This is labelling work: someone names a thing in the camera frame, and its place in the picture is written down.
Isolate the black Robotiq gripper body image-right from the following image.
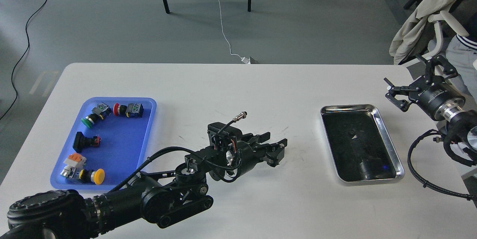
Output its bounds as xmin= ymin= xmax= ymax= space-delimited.
xmin=408 ymin=76 xmax=465 ymax=121

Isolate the black cylindrical gripper body image-left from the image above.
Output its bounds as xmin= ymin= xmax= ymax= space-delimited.
xmin=225 ymin=138 xmax=265 ymax=178

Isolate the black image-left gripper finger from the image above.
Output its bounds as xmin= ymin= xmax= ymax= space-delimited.
xmin=261 ymin=138 xmax=288 ymax=167
xmin=248 ymin=132 xmax=271 ymax=145

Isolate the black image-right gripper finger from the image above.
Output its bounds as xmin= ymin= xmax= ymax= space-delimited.
xmin=384 ymin=78 xmax=412 ymax=113
xmin=417 ymin=54 xmax=459 ymax=85

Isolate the black robot arm image-left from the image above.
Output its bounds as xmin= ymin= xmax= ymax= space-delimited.
xmin=1 ymin=111 xmax=288 ymax=239

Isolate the silver metal tray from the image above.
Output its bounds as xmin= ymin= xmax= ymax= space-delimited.
xmin=320 ymin=104 xmax=405 ymax=185

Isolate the blue plastic tray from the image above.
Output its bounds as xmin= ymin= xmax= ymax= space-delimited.
xmin=50 ymin=97 xmax=157 ymax=192

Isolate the beige jacket on chair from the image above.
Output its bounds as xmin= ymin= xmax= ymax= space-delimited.
xmin=389 ymin=0 xmax=458 ymax=65

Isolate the orange grey contact block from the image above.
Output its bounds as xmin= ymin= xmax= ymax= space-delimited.
xmin=63 ymin=152 xmax=87 ymax=169

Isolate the white floor cable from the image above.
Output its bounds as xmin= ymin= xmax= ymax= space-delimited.
xmin=79 ymin=0 xmax=255 ymax=65

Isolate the red push button switch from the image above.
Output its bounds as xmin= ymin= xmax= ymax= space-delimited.
xmin=112 ymin=103 xmax=144 ymax=118

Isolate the yellow push button switch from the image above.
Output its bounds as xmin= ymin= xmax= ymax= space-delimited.
xmin=60 ymin=168 xmax=105 ymax=185

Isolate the green push button switch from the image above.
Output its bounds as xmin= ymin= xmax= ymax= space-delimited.
xmin=81 ymin=103 xmax=112 ymax=129

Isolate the black push button switch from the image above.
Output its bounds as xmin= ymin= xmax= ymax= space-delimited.
xmin=73 ymin=131 xmax=101 ymax=153

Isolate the black floor cable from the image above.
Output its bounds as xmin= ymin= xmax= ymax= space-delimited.
xmin=0 ymin=0 xmax=62 ymax=121

